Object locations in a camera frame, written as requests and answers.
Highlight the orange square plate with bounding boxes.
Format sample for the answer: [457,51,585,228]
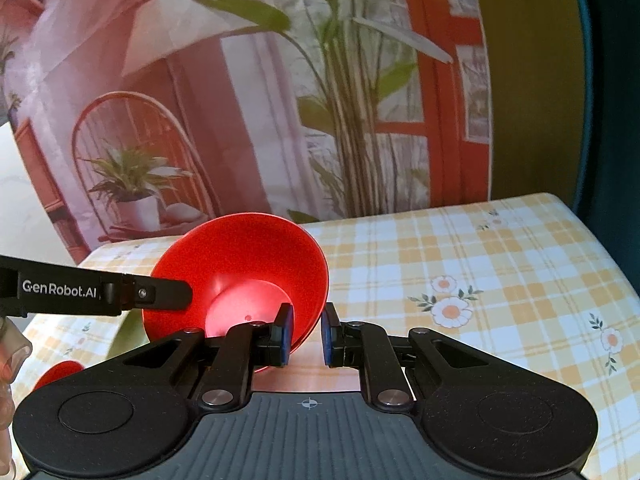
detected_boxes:
[252,339,360,392]

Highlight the large red bowl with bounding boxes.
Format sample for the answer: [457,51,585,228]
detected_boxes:
[142,212,329,351]

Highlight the person's left hand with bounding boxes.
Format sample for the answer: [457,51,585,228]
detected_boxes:
[0,318,32,479]

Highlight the printed backdrop poster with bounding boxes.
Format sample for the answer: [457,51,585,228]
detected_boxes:
[1,0,492,261]

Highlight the small red bowl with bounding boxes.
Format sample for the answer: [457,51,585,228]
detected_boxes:
[32,360,85,391]

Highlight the green square plate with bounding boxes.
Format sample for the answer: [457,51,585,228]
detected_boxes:
[106,310,150,360]

